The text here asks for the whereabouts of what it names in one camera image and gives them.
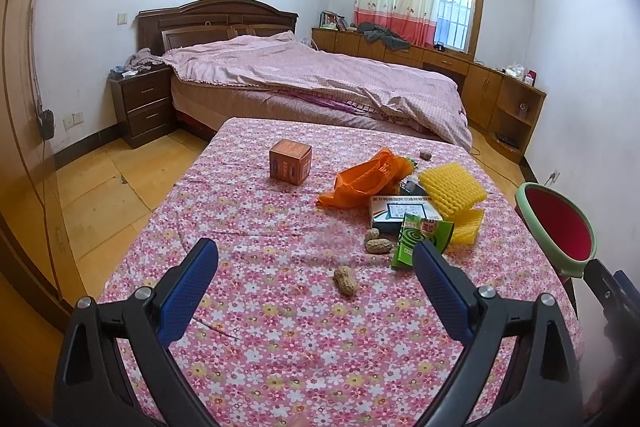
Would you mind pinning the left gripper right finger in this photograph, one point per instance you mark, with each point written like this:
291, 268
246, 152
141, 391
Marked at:
541, 385

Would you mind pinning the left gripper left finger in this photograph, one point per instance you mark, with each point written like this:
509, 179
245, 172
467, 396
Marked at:
92, 386

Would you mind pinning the yellow foam fruit net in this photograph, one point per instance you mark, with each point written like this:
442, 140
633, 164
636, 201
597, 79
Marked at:
455, 194

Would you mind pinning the green mosquito coil packet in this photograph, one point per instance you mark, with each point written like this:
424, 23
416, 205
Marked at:
415, 230

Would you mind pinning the white blue medicine box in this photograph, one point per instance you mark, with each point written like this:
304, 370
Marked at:
387, 213

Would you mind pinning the orange plastic bag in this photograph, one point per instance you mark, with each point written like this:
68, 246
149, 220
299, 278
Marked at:
380, 175

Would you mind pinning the orange cardboard box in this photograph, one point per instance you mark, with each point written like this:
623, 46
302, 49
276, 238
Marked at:
290, 161

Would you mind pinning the red bin green rim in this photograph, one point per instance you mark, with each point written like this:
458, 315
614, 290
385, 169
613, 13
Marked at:
560, 228

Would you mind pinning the wooden wardrobe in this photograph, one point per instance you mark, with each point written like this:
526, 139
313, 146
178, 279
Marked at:
36, 257

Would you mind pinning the pink floral tablecloth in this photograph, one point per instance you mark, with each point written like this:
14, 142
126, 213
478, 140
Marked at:
273, 337

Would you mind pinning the peanut middle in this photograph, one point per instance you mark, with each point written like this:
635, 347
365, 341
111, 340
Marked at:
379, 246

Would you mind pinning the long wooden cabinet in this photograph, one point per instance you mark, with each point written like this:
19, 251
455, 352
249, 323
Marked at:
505, 108

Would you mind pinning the peanut near front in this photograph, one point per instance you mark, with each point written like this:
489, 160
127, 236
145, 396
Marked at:
345, 281

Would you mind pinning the small peanut behind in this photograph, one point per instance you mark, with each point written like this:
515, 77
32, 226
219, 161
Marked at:
371, 234

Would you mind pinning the brown walnut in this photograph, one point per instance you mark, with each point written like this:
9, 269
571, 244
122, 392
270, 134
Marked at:
425, 155

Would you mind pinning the dark wooden nightstand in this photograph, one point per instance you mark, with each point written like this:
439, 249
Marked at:
143, 105

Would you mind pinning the clothes on nightstand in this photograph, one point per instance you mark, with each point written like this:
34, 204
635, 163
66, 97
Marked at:
143, 60

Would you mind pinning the window with bars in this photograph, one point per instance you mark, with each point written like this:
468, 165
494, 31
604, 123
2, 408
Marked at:
458, 25

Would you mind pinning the wooden bed with headboard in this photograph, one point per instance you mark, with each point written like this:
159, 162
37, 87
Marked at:
208, 21

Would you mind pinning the pink quilt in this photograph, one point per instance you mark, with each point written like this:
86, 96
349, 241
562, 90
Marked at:
410, 97

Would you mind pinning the grey clothes on cabinet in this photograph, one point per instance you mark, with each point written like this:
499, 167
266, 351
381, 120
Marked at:
373, 32

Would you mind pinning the black device on cable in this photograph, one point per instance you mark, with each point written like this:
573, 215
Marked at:
46, 124

